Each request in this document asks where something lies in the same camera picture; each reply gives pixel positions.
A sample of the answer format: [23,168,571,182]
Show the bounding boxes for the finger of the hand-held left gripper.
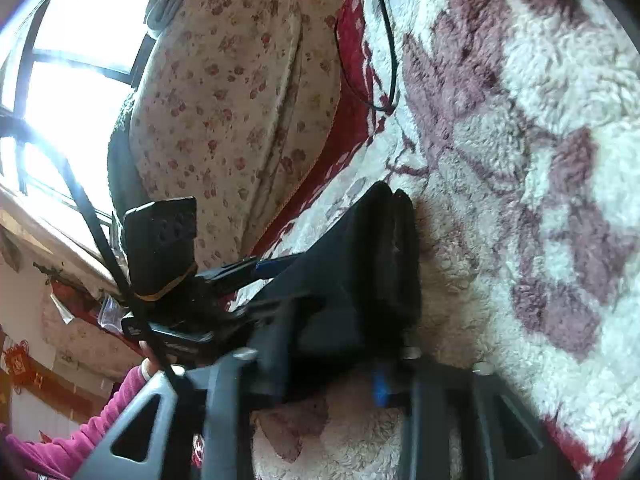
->
[197,252,313,293]
[232,296,328,331]

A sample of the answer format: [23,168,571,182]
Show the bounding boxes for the black pants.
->
[245,181,423,406]

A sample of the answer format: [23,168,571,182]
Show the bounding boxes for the red knot wall decoration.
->
[0,337,36,396]

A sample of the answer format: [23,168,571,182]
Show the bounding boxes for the thick black gripper cable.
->
[0,107,201,401]

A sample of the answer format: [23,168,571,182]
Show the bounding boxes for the person's left hand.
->
[139,340,188,378]

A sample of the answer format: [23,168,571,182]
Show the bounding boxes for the floral beige pillow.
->
[127,0,361,273]

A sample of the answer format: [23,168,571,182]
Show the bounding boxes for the black looped cable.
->
[335,0,401,113]

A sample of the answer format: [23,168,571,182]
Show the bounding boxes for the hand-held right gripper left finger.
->
[75,347,261,480]

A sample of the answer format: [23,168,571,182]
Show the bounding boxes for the white purple fleece blanket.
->
[220,0,640,480]

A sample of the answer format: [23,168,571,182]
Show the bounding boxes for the person's left forearm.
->
[0,367,151,480]

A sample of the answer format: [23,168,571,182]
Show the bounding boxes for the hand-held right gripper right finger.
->
[372,345,576,480]

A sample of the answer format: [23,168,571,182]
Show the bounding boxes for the grey fleece blanket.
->
[107,0,201,261]

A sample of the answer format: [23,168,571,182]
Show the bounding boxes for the window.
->
[0,0,171,226]

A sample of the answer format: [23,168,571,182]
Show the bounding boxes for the red cloth with gold trim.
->
[220,0,401,311]

